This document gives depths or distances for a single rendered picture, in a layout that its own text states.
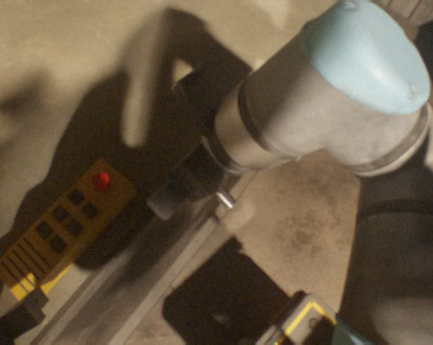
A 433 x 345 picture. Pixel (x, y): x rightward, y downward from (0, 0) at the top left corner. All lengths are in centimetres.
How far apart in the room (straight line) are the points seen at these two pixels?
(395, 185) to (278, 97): 11
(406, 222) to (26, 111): 66
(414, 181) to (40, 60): 77
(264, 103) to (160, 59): 50
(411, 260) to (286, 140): 12
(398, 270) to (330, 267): 114
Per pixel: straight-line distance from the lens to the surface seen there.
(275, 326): 88
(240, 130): 24
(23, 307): 35
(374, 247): 21
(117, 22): 84
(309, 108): 19
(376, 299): 20
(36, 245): 46
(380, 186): 24
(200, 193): 31
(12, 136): 65
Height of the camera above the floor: 116
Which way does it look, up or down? 62 degrees down
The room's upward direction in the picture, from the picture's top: 15 degrees clockwise
